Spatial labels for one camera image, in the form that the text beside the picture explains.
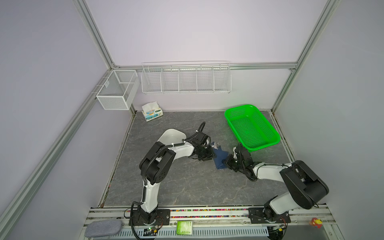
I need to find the white wire shelf rack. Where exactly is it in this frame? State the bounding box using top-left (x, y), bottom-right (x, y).
top-left (141, 61), bottom-right (232, 94)

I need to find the white rectangular dish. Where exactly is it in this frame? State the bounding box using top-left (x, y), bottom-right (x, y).
top-left (158, 129), bottom-right (187, 145)

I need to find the blue paper napkin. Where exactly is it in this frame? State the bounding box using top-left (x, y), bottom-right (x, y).
top-left (211, 142), bottom-right (229, 170)

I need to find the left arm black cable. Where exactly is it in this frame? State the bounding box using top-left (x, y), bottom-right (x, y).
top-left (184, 121), bottom-right (207, 140)

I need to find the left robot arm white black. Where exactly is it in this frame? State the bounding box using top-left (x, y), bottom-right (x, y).
top-left (130, 141), bottom-right (216, 226)

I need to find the red yellow toy figure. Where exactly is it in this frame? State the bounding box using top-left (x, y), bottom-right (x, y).
top-left (310, 218), bottom-right (323, 229)

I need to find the green small box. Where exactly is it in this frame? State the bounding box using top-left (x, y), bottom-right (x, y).
top-left (176, 221), bottom-right (193, 236)

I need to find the grey cloth pad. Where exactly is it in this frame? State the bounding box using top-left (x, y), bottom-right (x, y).
top-left (85, 220), bottom-right (123, 238)

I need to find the white mesh box basket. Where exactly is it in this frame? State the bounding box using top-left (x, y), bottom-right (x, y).
top-left (96, 70), bottom-right (140, 111)

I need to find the green plastic basket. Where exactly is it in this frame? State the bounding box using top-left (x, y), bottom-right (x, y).
top-left (225, 105), bottom-right (281, 152)

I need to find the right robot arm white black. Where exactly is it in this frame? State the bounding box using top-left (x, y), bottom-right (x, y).
top-left (223, 155), bottom-right (330, 223)

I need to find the tissue pack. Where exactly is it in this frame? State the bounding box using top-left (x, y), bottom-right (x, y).
top-left (142, 102), bottom-right (164, 122)

